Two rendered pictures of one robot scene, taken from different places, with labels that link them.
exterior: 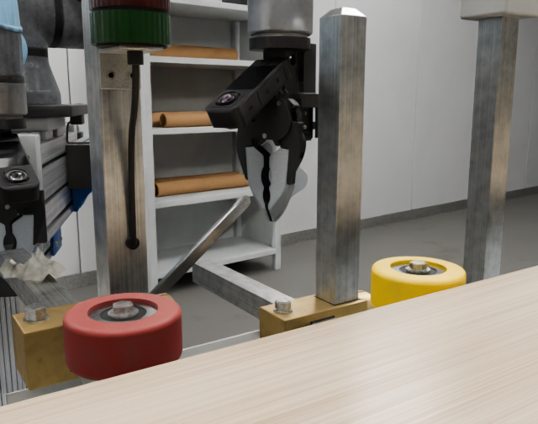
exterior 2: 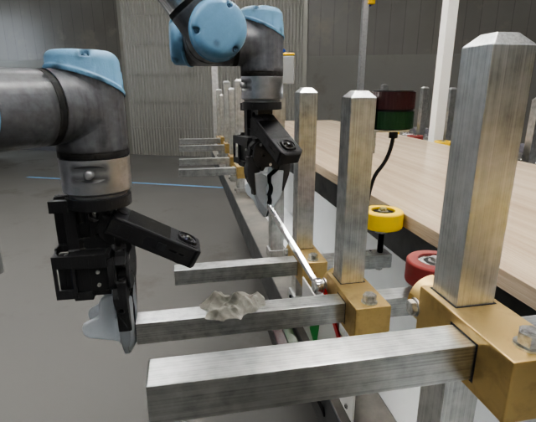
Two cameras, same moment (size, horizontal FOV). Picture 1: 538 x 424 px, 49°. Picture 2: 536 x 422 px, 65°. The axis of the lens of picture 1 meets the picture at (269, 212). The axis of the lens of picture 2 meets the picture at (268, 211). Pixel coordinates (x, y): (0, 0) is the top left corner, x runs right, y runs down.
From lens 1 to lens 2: 0.82 m
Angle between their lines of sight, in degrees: 66
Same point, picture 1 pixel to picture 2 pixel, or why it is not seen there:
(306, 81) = not seen: hidden behind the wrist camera
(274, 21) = (280, 93)
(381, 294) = (389, 224)
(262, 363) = not seen: hidden behind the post
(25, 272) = (252, 305)
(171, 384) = (507, 261)
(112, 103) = (368, 161)
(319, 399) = (512, 244)
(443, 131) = not seen: outside the picture
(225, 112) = (297, 154)
